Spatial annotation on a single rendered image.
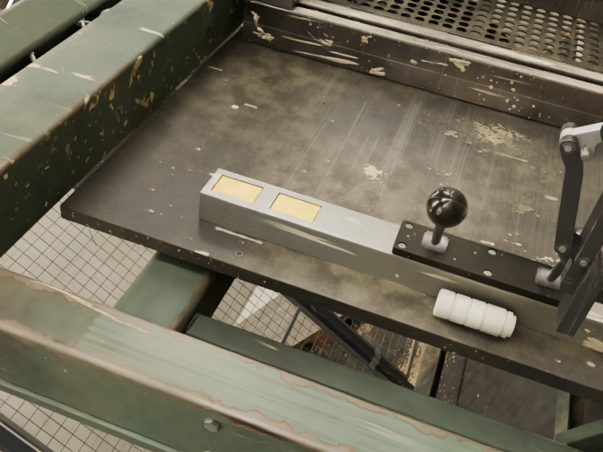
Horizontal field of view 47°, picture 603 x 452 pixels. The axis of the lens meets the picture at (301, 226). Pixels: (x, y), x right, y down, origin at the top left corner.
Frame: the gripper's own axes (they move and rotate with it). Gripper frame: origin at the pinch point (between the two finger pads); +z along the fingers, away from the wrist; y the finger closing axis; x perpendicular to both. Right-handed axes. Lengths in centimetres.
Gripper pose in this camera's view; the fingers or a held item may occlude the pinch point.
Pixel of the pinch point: (581, 292)
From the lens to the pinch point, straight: 58.8
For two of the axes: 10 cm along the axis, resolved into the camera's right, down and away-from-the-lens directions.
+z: -1.1, 7.4, 6.6
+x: 3.4, -6.0, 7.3
